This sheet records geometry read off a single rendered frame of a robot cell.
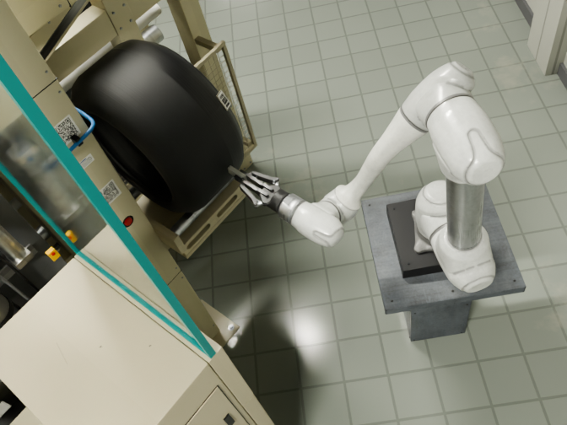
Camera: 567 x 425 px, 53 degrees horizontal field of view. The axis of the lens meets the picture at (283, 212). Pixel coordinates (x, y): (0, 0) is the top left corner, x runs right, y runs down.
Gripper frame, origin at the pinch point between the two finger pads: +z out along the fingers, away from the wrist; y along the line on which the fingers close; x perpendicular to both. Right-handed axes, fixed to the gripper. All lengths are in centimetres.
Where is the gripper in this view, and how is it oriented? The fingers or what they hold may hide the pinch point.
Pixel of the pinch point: (237, 174)
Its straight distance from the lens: 191.5
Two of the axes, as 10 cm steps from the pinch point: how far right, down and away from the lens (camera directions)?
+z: -7.9, -5.1, 3.5
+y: -6.1, 7.0, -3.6
